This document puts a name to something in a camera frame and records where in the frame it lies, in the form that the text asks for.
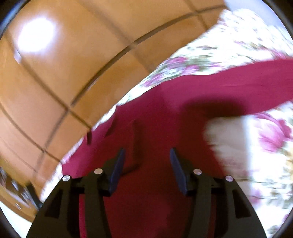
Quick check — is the dark red knit sweater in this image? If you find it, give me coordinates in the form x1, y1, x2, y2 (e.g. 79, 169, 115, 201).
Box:
63, 59, 292, 237

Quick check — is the wooden wardrobe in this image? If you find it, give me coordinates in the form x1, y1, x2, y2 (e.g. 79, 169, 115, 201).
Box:
0, 0, 229, 222

